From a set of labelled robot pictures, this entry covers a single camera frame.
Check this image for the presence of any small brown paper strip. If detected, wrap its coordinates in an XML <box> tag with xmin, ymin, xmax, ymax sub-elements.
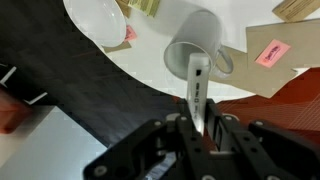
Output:
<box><xmin>115</xmin><ymin>0</ymin><xmax>133</xmax><ymax>20</ymax></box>

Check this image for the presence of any orange patterned sofa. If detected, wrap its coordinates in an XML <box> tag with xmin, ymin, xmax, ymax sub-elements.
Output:
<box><xmin>171</xmin><ymin>67</ymin><xmax>320</xmax><ymax>148</ymax></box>

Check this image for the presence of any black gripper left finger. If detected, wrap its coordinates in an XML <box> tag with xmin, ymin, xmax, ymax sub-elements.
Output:
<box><xmin>176</xmin><ymin>98</ymin><xmax>202</xmax><ymax>158</ymax></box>

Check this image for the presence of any small brown printed card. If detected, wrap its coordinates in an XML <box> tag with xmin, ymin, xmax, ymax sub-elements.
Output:
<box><xmin>271</xmin><ymin>0</ymin><xmax>320</xmax><ymax>24</ymax></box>

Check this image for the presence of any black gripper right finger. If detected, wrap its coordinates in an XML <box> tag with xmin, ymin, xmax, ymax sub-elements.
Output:
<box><xmin>205</xmin><ymin>98</ymin><xmax>235</xmax><ymax>153</ymax></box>

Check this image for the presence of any white round plate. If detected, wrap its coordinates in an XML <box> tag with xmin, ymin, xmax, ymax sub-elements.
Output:
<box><xmin>62</xmin><ymin>0</ymin><xmax>128</xmax><ymax>48</ymax></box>

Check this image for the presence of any brown envelope with pink note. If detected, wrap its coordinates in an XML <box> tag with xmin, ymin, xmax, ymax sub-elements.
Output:
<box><xmin>245</xmin><ymin>18</ymin><xmax>320</xmax><ymax>73</ymax></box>

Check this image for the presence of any brown paper envelope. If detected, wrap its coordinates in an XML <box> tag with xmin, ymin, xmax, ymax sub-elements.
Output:
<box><xmin>209</xmin><ymin>45</ymin><xmax>300</xmax><ymax>100</ymax></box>

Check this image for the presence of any yellow green tea bag packet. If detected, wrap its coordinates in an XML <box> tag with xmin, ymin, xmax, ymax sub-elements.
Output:
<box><xmin>127</xmin><ymin>0</ymin><xmax>162</xmax><ymax>18</ymax></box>

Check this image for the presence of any black and white marker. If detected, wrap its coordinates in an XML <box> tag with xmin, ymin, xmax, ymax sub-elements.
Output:
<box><xmin>185</xmin><ymin>52</ymin><xmax>211</xmax><ymax>136</ymax></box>

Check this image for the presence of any pink sticky note with writing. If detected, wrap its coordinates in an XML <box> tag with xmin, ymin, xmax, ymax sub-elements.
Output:
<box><xmin>255</xmin><ymin>38</ymin><xmax>292</xmax><ymax>69</ymax></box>

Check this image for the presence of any small pink sticky note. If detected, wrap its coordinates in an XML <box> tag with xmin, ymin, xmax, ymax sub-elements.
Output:
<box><xmin>124</xmin><ymin>24</ymin><xmax>139</xmax><ymax>43</ymax></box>

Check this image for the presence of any white ceramic mug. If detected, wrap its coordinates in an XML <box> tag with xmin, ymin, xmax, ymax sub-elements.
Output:
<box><xmin>163</xmin><ymin>9</ymin><xmax>235</xmax><ymax>81</ymax></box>

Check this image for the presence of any brown paper sheet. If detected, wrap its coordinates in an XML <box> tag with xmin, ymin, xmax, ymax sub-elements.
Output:
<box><xmin>102</xmin><ymin>40</ymin><xmax>133</xmax><ymax>54</ymax></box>

